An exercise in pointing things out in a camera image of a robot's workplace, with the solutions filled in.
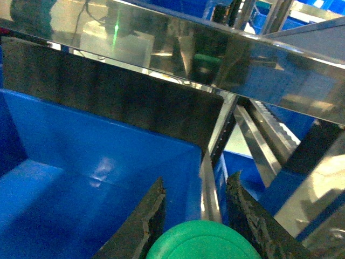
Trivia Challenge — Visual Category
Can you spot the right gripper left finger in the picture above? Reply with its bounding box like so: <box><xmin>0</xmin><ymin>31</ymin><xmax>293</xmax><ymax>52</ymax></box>
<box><xmin>93</xmin><ymin>177</ymin><xmax>166</xmax><ymax>258</ymax></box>

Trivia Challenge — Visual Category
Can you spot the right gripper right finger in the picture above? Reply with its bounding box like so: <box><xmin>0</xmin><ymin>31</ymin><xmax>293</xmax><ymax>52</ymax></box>
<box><xmin>225</xmin><ymin>171</ymin><xmax>314</xmax><ymax>258</ymax></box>

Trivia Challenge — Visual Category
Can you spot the green mushroom push button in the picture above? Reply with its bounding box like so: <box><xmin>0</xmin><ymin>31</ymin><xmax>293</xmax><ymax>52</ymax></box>
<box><xmin>146</xmin><ymin>220</ymin><xmax>261</xmax><ymax>258</ymax></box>

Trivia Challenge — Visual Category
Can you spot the blue sorting bin on shelf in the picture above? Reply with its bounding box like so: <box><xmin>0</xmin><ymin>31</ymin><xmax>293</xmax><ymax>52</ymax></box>
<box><xmin>1</xmin><ymin>89</ymin><xmax>203</xmax><ymax>258</ymax></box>

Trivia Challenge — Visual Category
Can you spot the black back panel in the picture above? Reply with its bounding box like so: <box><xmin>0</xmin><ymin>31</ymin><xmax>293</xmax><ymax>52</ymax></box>
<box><xmin>2</xmin><ymin>37</ymin><xmax>223</xmax><ymax>150</ymax></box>

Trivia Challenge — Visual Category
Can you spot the stainless steel shelf rail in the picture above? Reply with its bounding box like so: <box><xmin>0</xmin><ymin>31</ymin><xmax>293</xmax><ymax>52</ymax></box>
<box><xmin>1</xmin><ymin>1</ymin><xmax>344</xmax><ymax>125</ymax></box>

